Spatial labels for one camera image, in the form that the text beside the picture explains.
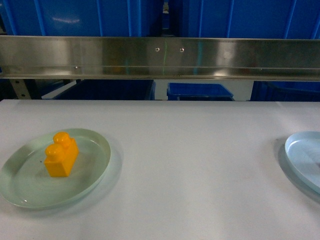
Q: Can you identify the large blue bin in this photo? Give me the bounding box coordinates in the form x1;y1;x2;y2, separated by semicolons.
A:
0;0;164;37
181;0;320;40

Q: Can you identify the yellow toy building block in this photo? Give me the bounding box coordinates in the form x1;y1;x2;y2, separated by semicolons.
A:
44;131;79;178

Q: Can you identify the pale green plate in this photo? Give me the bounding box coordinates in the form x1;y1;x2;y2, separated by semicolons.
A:
0;128;111;209

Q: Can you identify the stainless steel shelf rail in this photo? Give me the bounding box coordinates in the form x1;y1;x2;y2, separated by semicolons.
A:
0;35;320;82

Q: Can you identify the light blue plate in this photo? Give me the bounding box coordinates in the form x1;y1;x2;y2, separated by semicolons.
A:
284;131;320;194

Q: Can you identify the small blue bin below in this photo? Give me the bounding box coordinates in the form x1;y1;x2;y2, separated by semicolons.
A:
166;82;234;101

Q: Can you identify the large blue bin right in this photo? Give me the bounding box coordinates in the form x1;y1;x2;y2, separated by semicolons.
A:
181;0;320;40

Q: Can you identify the large blue bin left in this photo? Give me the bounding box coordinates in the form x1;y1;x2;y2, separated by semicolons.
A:
0;0;164;37

